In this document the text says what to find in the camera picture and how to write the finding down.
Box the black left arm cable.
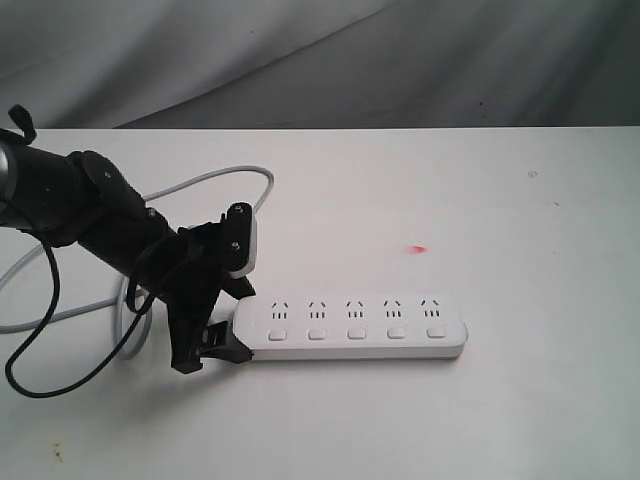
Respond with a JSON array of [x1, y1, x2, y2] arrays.
[[0, 199, 201, 400]]

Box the white backdrop cloth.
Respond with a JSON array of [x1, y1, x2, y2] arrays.
[[1, 1, 639, 129]]

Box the white five-outlet power strip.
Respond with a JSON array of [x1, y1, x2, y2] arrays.
[[233, 293, 468, 361]]

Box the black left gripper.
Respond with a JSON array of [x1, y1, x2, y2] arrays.
[[130, 222, 256, 373]]

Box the grey power cord with plug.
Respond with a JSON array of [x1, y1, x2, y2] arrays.
[[0, 166, 276, 361]]

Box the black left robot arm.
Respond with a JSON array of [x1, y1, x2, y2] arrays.
[[1, 105, 256, 374]]

